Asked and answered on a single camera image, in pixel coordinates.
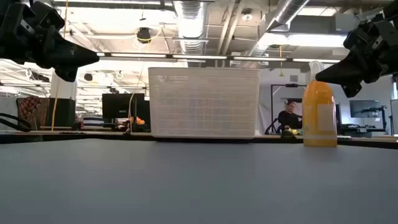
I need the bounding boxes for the patterned red fabric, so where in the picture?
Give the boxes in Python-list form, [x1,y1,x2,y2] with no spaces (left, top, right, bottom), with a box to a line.
[16,96,50,131]

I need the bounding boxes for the white plastic laundry bin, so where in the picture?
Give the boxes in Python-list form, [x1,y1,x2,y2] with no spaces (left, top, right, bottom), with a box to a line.
[148,67,261,139]

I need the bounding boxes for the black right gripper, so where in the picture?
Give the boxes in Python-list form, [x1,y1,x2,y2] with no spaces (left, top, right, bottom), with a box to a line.
[315,0,398,99]

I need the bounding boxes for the person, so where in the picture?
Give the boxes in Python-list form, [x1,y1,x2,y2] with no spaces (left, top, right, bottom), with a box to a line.
[277,101,303,131]

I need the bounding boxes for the black and white pillar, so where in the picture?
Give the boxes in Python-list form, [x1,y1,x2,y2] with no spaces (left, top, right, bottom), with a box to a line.
[46,72,78,128]

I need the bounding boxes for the yellow and black tool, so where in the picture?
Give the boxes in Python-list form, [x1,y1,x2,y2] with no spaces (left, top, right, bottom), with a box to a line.
[280,128,300,139]

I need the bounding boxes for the wall-side monitor on arm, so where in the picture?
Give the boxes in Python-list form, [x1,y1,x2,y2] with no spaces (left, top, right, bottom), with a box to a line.
[349,99,388,131]

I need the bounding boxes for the orange spray bottle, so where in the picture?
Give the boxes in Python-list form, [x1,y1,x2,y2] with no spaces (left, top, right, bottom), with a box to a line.
[302,61,338,148]

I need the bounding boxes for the long ceiling light bar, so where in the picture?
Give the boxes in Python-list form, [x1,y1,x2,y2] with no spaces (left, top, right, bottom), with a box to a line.
[95,52,342,63]

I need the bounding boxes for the tan wooden desk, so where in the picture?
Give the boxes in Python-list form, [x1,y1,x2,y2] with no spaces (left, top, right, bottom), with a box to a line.
[0,129,398,149]

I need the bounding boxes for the black metal stand frame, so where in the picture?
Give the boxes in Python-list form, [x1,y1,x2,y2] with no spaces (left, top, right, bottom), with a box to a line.
[269,83,308,135]

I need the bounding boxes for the black computer monitor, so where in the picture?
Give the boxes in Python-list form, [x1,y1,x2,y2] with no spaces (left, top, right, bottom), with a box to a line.
[101,93,146,121]

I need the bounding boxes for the silver ceiling air duct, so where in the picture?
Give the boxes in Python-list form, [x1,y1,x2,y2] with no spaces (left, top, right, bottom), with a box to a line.
[172,0,208,55]

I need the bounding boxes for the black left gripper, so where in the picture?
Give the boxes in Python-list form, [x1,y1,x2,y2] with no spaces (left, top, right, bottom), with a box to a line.
[0,0,100,83]

